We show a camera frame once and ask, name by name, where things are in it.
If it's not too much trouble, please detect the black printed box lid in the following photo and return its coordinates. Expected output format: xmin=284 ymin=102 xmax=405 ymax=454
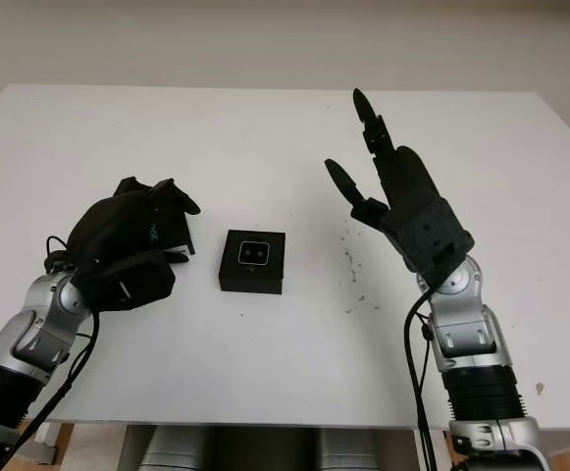
xmin=142 ymin=184 xmax=197 ymax=256

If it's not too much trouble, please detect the white table leg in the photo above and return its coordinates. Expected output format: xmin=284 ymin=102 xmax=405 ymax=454
xmin=413 ymin=425 xmax=446 ymax=471
xmin=120 ymin=422 xmax=156 ymax=471

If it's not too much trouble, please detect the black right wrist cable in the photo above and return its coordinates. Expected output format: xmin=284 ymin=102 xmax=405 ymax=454
xmin=401 ymin=288 xmax=439 ymax=471

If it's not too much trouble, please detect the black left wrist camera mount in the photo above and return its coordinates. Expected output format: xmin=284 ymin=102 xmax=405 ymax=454
xmin=76 ymin=249 xmax=178 ymax=313

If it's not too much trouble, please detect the grey robot right thigh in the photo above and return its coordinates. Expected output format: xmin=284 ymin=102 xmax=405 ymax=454
xmin=313 ymin=425 xmax=379 ymax=471

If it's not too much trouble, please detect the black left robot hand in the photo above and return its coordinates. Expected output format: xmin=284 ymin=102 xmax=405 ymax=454
xmin=66 ymin=177 xmax=202 ymax=277

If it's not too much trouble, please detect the grey robot left thigh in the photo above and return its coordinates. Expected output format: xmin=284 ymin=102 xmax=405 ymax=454
xmin=139 ymin=424 xmax=217 ymax=471

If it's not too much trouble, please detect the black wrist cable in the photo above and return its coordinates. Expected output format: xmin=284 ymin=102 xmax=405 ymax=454
xmin=401 ymin=288 xmax=439 ymax=471
xmin=0 ymin=235 xmax=102 ymax=471

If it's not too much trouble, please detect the small silver depth camera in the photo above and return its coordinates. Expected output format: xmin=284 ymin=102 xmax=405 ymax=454
xmin=237 ymin=239 xmax=272 ymax=267

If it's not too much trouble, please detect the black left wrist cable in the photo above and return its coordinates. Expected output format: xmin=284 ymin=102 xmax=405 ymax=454
xmin=0 ymin=235 xmax=102 ymax=471

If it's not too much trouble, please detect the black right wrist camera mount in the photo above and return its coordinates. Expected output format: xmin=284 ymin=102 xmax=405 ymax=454
xmin=379 ymin=195 xmax=477 ymax=288

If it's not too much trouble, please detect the grey robot thigh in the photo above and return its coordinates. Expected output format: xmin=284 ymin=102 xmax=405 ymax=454
xmin=139 ymin=424 xmax=217 ymax=471
xmin=313 ymin=425 xmax=379 ymax=471

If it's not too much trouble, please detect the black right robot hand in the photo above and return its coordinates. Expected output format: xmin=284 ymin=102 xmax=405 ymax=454
xmin=324 ymin=87 xmax=442 ymax=231

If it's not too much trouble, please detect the black box base foam insert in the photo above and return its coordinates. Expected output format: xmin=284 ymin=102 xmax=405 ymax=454
xmin=218 ymin=228 xmax=285 ymax=295

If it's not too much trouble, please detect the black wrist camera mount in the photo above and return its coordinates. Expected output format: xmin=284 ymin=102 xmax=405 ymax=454
xmin=379 ymin=195 xmax=477 ymax=288
xmin=76 ymin=249 xmax=178 ymax=313

